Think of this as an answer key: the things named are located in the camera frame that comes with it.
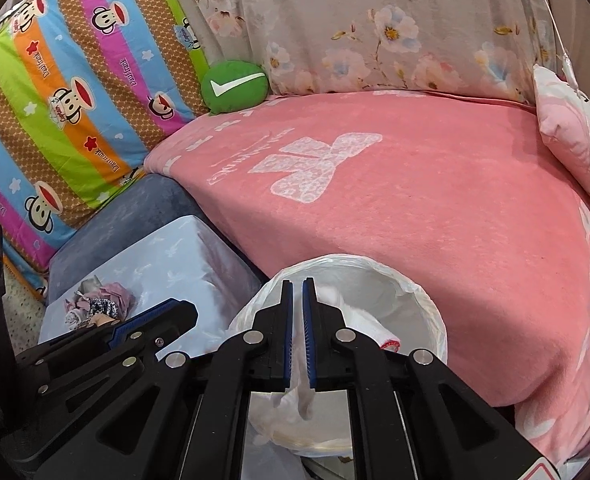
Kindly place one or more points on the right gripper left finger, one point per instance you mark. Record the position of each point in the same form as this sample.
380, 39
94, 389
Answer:
181, 418

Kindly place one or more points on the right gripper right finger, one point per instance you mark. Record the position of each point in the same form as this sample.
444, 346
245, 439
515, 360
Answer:
411, 417

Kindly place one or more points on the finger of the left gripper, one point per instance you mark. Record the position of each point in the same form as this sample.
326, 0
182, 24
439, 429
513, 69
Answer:
71, 358

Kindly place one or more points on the grey drawstring pouch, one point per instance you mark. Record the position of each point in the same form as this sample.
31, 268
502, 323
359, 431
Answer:
89, 288

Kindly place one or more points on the purple drawstring pouch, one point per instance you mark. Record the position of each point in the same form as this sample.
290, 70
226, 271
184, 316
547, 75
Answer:
78, 310

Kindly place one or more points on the white lined trash bin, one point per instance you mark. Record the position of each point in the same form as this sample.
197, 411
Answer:
400, 305

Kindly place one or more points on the black white patterned cloth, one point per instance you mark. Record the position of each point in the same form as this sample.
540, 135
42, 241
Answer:
105, 307

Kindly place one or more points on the light blue palm-print cloth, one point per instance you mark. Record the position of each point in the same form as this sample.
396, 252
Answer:
183, 260

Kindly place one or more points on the blue-grey velvet cushion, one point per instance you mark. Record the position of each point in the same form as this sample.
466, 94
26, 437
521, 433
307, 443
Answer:
146, 206

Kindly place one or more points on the pink blanket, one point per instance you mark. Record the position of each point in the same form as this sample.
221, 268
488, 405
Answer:
459, 195

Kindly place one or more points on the colourful monkey print pillow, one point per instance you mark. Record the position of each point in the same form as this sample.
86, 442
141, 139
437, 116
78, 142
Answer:
87, 89

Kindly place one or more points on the green checkmark plush cushion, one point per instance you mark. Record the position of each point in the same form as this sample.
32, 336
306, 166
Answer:
231, 86

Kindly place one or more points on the pink white pillow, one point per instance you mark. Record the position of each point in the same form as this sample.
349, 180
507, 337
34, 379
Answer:
563, 115

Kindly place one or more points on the grey floral quilt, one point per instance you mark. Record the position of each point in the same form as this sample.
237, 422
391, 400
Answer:
486, 48

